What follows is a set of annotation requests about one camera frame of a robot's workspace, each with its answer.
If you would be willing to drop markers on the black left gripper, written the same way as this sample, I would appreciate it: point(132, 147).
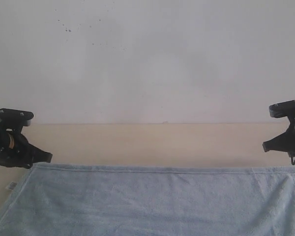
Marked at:
point(16, 151)

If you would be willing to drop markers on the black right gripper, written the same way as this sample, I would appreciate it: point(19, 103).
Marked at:
point(281, 143)

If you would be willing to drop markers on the light blue terry towel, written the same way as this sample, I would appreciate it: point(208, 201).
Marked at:
point(77, 200)

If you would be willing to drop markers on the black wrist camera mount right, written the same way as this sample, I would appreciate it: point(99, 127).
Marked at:
point(283, 109)

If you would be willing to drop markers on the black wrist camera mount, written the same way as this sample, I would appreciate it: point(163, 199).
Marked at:
point(15, 119)
point(283, 109)

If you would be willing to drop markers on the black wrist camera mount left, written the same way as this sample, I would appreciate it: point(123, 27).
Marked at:
point(15, 119)

